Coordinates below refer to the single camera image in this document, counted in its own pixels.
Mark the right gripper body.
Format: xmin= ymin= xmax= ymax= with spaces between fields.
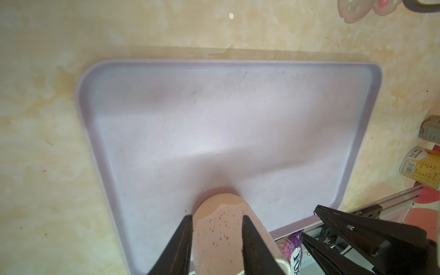
xmin=372 ymin=239 xmax=440 ymax=275

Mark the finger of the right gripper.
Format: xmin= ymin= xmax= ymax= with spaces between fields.
xmin=300 ymin=233 xmax=374 ymax=275
xmin=314 ymin=205 xmax=427 ymax=264

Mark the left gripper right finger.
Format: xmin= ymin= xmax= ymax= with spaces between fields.
xmin=242 ymin=215 xmax=285 ymax=275

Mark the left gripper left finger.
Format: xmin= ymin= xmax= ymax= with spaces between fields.
xmin=148 ymin=215 xmax=193 ymax=275

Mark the white mug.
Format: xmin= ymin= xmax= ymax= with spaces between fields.
xmin=191 ymin=193 xmax=291 ymax=275

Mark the pink flower coaster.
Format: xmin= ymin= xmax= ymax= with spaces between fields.
xmin=338 ymin=0 xmax=402 ymax=24

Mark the grey mug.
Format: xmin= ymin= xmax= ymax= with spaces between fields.
xmin=402 ymin=0 xmax=440 ymax=13

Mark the purple Fox's candy bag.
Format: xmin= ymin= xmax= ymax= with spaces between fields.
xmin=276 ymin=230 xmax=303 ymax=275

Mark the yellow jar white lid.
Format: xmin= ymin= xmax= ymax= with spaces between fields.
xmin=399 ymin=146 xmax=440 ymax=191

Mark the grey jar dark lid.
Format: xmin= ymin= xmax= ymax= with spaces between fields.
xmin=418 ymin=115 xmax=440 ymax=144

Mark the lavender tray mat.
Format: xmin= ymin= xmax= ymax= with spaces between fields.
xmin=75 ymin=59 xmax=383 ymax=275

